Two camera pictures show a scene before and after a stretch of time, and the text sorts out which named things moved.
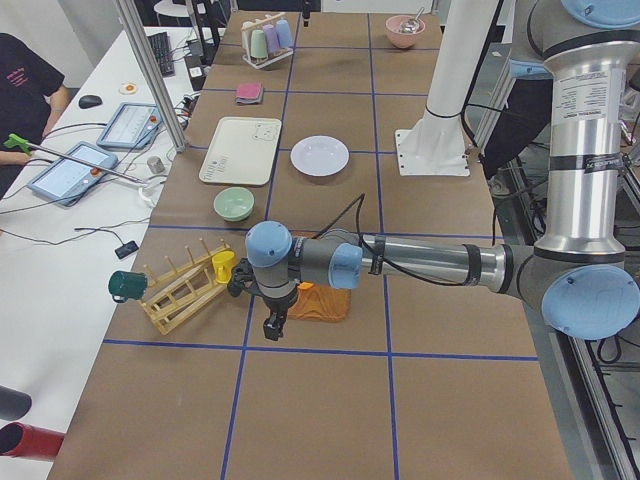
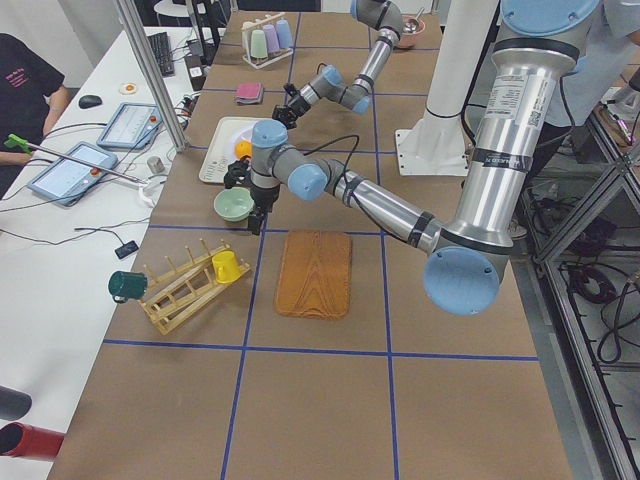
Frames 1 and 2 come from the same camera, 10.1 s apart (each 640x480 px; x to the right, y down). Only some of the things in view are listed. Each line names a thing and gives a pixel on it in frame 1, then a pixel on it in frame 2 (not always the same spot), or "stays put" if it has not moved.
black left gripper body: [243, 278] → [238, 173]
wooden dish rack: [177, 294] stays put
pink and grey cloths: [249, 93] stays put
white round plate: [319, 156] → [243, 135]
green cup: [258, 44] stays put
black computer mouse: [89, 101] stays put
